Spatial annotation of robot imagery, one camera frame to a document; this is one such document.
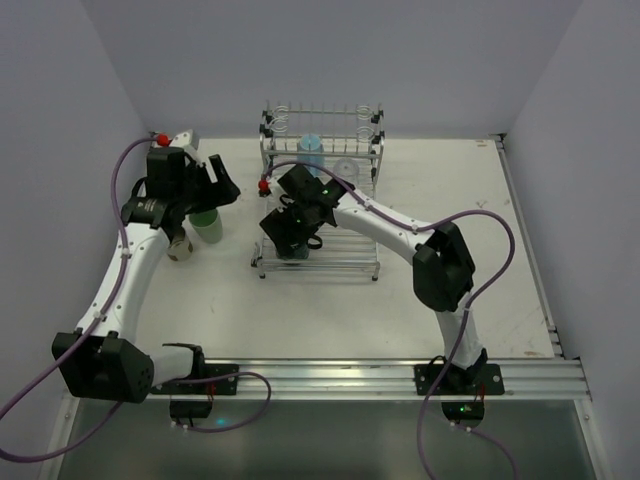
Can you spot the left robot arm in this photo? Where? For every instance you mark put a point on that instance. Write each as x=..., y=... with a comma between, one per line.
x=100, y=359

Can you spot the dark green ceramic mug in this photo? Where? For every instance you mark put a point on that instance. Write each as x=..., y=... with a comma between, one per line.
x=301, y=251

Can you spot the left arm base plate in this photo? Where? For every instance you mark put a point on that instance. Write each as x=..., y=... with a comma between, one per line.
x=191, y=399

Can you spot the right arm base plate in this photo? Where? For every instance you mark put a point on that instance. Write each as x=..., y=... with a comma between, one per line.
x=473, y=389

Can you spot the clear glass at back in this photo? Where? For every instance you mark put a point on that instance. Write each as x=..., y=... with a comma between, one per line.
x=348, y=170

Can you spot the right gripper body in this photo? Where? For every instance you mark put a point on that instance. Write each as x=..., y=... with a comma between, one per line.
x=288, y=236

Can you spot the aluminium mounting rail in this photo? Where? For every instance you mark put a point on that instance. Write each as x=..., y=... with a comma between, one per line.
x=529, y=379

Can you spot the blue plastic mug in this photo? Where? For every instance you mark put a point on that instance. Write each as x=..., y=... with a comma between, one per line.
x=311, y=152

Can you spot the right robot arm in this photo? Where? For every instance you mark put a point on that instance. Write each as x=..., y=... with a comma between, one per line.
x=441, y=264

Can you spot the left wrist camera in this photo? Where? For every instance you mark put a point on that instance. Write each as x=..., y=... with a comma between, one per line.
x=188, y=141

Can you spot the light green plastic cup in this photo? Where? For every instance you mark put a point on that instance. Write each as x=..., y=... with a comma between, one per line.
x=207, y=225

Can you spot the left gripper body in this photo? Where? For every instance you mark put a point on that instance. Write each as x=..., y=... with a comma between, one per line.
x=201, y=180

